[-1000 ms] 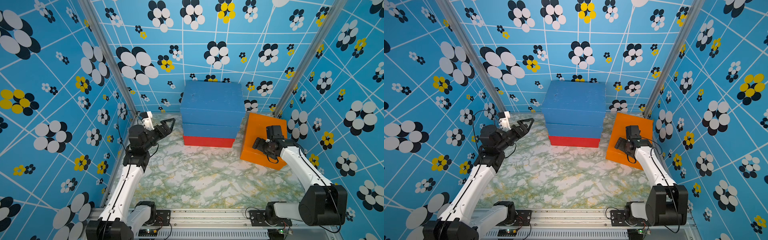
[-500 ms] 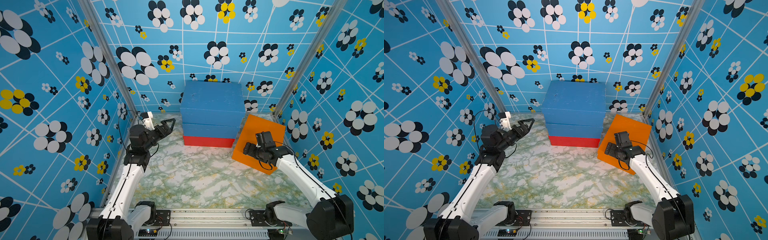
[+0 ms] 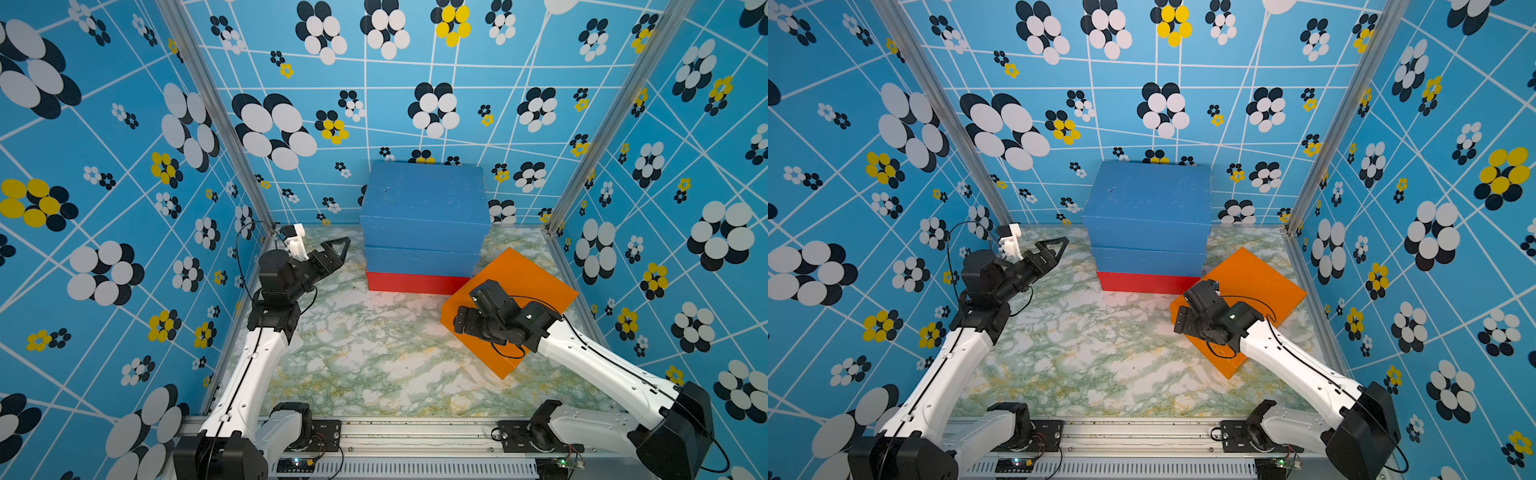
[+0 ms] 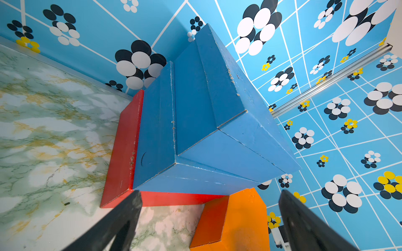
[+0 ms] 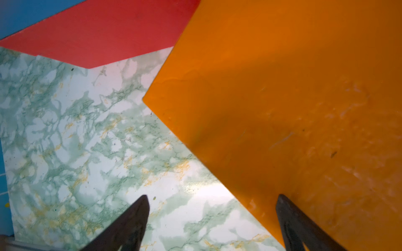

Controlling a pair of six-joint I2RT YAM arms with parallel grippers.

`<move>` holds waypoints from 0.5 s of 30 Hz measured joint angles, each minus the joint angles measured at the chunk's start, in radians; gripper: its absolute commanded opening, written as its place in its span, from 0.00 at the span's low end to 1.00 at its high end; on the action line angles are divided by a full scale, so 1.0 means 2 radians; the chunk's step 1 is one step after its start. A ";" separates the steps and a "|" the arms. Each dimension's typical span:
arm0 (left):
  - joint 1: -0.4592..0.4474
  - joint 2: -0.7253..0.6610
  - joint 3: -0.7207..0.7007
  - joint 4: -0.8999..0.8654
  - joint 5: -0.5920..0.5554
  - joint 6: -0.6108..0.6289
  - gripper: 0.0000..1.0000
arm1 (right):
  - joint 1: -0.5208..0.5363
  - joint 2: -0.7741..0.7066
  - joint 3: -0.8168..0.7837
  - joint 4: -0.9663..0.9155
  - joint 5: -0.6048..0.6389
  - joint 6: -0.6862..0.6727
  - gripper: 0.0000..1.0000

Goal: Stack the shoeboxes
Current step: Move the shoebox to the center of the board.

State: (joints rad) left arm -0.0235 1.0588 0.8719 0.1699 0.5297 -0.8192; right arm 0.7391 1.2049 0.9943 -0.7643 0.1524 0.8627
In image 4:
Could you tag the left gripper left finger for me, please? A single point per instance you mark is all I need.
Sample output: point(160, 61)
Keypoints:
point(118, 227)

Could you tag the right aluminium corner post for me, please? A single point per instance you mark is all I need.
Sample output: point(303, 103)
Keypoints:
point(360, 63)

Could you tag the red shoebox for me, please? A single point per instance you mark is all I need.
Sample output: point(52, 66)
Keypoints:
point(121, 170)

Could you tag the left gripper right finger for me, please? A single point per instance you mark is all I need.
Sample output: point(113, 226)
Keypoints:
point(305, 230)

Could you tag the orange shoebox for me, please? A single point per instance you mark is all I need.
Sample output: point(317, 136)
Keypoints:
point(233, 223)

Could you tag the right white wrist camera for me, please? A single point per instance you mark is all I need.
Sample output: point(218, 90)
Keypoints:
point(280, 238)

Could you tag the blue shoebox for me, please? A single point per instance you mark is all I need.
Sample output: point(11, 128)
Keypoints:
point(159, 168)
point(221, 119)

